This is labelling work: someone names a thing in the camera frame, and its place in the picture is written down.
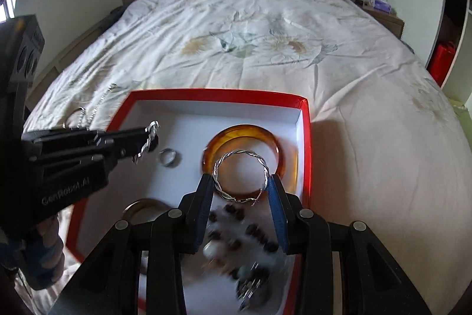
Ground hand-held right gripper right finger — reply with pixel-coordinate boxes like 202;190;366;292
267;174;425;315

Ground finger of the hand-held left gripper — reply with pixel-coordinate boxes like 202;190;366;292
31;137;160;169
22;128;155;148

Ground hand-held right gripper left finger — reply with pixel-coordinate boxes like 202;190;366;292
48;173;216;315

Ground dark bead bracelet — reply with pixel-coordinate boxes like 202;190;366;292
204;204;285;265

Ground twisted silver bracelet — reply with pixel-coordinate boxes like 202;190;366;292
133;120;161;165
212;149;272;207

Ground small silver ring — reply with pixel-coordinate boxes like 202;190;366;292
159;148;182;167

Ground dark brown bangle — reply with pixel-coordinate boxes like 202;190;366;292
123;199;171;224

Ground red cardboard box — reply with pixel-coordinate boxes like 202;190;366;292
66;88;313;315

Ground silver charm cluster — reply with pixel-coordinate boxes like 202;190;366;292
235;261;274;312

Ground amber translucent bangle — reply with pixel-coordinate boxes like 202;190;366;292
201;124;297;201

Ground person's left hand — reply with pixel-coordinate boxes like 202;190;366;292
0;215;64;291

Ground thin silver bangle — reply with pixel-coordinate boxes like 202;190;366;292
63;107;86;128

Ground window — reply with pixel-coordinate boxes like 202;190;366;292
0;0;19;22

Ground dark bedside object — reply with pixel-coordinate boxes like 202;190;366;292
107;7;126;24

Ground wooden nightstand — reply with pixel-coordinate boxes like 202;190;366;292
354;0;405;39

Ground red bag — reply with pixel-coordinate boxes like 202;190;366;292
430;41;458;85

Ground silver bead chain necklace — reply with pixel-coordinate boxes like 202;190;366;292
76;83;120;129

